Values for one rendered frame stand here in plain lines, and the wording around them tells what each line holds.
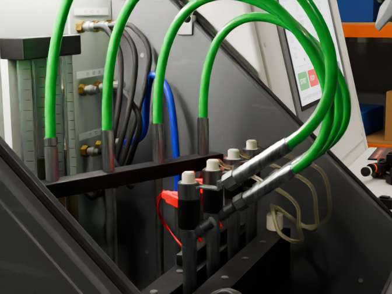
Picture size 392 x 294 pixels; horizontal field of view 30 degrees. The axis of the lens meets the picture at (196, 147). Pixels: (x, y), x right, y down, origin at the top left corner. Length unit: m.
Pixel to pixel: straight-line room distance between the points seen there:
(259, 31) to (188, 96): 0.16
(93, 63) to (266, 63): 0.29
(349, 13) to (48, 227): 5.94
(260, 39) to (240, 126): 0.16
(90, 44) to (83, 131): 0.14
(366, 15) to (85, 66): 5.31
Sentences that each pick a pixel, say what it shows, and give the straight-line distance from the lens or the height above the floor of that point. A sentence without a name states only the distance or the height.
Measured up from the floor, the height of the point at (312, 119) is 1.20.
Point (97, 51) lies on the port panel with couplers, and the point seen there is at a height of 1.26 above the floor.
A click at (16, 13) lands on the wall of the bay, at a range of 1.06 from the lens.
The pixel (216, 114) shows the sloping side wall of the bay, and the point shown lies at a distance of 1.21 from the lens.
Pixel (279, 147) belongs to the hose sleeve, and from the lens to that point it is 0.85.
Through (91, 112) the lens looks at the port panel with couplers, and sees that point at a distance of 1.22.
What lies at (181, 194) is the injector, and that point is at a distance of 0.90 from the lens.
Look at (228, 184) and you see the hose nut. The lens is 0.87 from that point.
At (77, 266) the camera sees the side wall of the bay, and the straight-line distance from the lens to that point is 0.58.
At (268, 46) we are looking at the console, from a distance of 1.28.
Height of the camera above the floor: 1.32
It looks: 11 degrees down
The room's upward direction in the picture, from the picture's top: 1 degrees counter-clockwise
